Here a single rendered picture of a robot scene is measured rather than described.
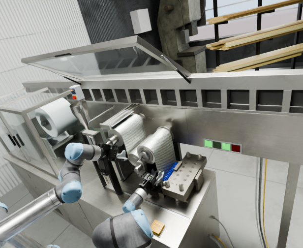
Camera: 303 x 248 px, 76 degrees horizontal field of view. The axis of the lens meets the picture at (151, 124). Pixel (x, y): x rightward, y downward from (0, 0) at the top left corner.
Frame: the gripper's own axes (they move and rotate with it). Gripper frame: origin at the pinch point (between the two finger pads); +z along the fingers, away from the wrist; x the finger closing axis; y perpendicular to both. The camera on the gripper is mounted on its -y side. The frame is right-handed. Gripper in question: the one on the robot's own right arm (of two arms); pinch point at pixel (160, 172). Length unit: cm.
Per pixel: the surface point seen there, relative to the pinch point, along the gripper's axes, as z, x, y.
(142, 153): -5.0, 6.1, 18.6
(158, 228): -26.5, -11.3, -16.6
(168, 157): 12.7, -0.2, 4.1
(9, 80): 46, 309, 54
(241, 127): 30, -45, 25
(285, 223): 46, -74, -67
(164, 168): 5.5, -0.2, -0.5
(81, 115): 5, 73, 35
